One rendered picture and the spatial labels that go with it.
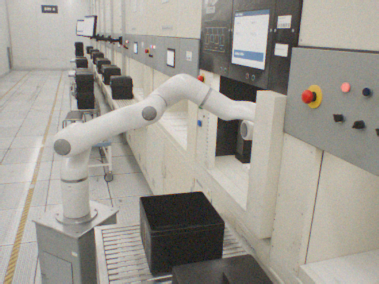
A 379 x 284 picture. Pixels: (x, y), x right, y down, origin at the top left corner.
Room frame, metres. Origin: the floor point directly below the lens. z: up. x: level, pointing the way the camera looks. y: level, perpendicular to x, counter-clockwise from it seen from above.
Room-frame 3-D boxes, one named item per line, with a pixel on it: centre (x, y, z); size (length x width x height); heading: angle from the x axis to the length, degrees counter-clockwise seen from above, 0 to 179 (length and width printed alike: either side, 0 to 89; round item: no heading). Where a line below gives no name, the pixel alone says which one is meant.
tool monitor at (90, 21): (4.63, 1.18, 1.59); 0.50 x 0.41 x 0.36; 109
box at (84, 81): (5.10, 1.59, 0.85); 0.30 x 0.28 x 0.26; 18
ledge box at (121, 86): (4.20, 0.86, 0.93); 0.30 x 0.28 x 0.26; 16
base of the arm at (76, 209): (1.42, 0.51, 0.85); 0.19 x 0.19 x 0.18
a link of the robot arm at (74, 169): (1.45, 0.51, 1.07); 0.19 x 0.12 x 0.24; 178
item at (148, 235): (1.19, 0.03, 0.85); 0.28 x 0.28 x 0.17; 17
